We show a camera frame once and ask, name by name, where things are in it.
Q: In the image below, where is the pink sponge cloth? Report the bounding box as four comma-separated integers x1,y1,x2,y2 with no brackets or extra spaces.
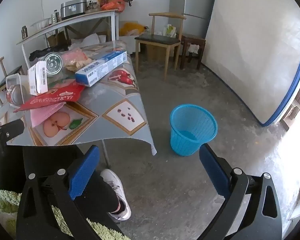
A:
30,102,65,128

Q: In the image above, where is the blue plastic wastebasket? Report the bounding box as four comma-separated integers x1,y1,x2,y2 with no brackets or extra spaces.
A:
170,104,218,157

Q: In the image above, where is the person's white shoe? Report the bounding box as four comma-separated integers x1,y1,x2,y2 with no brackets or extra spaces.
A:
100,169,132,221

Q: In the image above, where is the wooden chair black seat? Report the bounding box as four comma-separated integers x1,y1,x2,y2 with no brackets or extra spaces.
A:
134,12,187,80
0,56,25,108

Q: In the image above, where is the long blue cardboard box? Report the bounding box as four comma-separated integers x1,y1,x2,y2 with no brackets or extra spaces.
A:
75,50,128,87

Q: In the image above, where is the brown paper bag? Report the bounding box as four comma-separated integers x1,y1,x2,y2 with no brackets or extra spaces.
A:
47,30,68,47

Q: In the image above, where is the silver rice cooker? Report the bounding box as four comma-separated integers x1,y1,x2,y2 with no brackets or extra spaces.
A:
60,0,87,19

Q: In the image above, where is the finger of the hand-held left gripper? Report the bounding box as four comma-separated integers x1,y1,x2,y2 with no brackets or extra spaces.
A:
0,119,25,145

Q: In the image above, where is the black cloth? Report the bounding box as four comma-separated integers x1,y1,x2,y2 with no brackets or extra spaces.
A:
29,44,69,62

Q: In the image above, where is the metal table leg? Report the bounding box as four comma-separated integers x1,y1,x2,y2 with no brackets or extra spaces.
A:
102,140,112,169

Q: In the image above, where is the dark wooden stool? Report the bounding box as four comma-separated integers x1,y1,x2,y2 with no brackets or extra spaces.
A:
179,34,207,70

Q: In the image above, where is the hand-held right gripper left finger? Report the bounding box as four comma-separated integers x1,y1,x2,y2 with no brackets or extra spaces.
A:
16,145,100,240

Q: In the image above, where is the silver refrigerator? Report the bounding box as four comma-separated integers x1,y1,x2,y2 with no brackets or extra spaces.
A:
182,0,219,37

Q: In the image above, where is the red printed packet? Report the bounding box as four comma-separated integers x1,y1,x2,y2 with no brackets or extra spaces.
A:
13,82,87,113

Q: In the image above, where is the clear plastic tub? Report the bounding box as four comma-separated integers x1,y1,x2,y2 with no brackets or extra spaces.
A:
31,18,52,30

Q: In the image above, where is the white green packet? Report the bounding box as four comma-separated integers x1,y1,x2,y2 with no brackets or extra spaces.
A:
164,24,178,38

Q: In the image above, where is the white plastic bag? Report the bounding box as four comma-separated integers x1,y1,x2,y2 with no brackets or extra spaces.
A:
69,34,108,49

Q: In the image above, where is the white mattress blue trim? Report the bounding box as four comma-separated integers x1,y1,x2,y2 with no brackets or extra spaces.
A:
201,0,300,127

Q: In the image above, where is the green fuzzy cushion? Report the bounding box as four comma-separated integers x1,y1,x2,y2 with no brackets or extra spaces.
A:
0,189,130,240

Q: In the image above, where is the clear plastic container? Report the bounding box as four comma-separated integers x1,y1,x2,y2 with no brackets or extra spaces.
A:
5,74,30,97

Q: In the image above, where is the white side table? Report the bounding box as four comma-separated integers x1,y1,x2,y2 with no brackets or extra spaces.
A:
16,9,120,68

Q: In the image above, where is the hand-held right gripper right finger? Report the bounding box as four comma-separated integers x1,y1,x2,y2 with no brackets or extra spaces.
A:
199,144,282,240

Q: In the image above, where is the white barcode box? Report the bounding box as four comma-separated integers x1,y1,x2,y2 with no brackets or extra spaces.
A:
28,61,49,96

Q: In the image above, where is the fruit print tablecloth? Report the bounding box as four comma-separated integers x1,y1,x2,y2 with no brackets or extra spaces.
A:
0,40,157,157

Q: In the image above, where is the round jar with metal lid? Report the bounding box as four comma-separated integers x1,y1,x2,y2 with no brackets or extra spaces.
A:
44,52,63,78

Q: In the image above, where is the pink snack bag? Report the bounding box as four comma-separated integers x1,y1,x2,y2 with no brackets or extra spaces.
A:
61,49,93,72

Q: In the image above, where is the orange plastic bag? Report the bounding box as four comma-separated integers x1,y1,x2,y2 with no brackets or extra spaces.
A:
101,0,127,12

